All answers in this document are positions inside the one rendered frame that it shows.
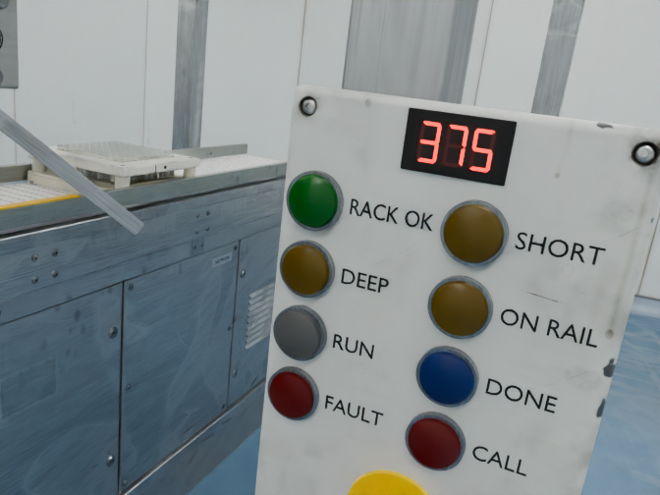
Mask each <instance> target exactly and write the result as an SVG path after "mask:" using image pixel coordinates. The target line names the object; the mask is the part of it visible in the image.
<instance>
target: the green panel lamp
mask: <svg viewBox="0 0 660 495"><path fill-rule="evenodd" d="M289 206H290V209H291V212H292V214H293V215H294V217H295V218H296V219H297V220H298V221H299V222H300V223H302V224H304V225H305V226H307V227H310V228H320V227H323V226H325V225H327V224H328V223H329V222H330V221H332V219H333V218H334V216H335V214H336V212H337V208H338V197H337V194H336V191H335V189H334V188H333V186H332V185H331V183H330V182H329V181H328V180H326V179H325V178H323V177H321V176H319V175H315V174H308V175H304V176H302V177H300V178H298V179H297V180H296V181H295V182H294V184H293V186H292V188H291V190H290V193H289Z"/></svg>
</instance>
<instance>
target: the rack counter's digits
mask: <svg viewBox="0 0 660 495"><path fill-rule="evenodd" d="M500 130H501V129H493V128H486V127H480V126H473V125H466V124H458V123H451V122H444V121H437V120H430V119H423V118H419V122H418V129H417V135H416V142H415V148H414V155H413V161H412V162H415V163H421V164H427V165H433V166H439V167H444V168H450V169H456V170H462V171H468V172H473V173H479V174H485V175H491V176H492V171H493V166H494V160H495V155H496V150H497V145H498V139H499V135H500Z"/></svg>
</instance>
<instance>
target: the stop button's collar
mask: <svg viewBox="0 0 660 495"><path fill-rule="evenodd" d="M348 495H429V494H428V493H427V492H426V491H425V490H424V489H423V487H421V486H420V485H419V484H418V483H417V482H415V481H414V480H412V479H411V478H409V477H408V476H405V475H403V474H401V473H398V472H395V471H391V470H385V469H382V470H374V471H370V472H367V473H365V474H363V475H362V476H361V477H359V478H358V479H357V480H356V481H355V483H354V484H353V485H352V487H351V489H350V491H349V493H348Z"/></svg>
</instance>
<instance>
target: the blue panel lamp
mask: <svg viewBox="0 0 660 495"><path fill-rule="evenodd" d="M419 381H420V384H421V387H422V388H423V390H424V392H425V393H426V394H427V395H428V396H429V397H430V398H431V399H433V400H434V401H436V402H438V403H441V404H445V405H452V404H457V403H460V402H462V401H464V400H465V399H467V398H468V397H469V396H470V394H471V392H472V390H473V387H474V376H473V373H472V370H471V368H470V367H469V365H468V364H467V362H466V361H465V360H463V359H462V358H461V357H459V356H457V355H455V354H452V353H448V352H437V353H434V354H431V355H429V356H428V357H426V358H425V359H424V361H423V362H422V364H421V365H420V369H419Z"/></svg>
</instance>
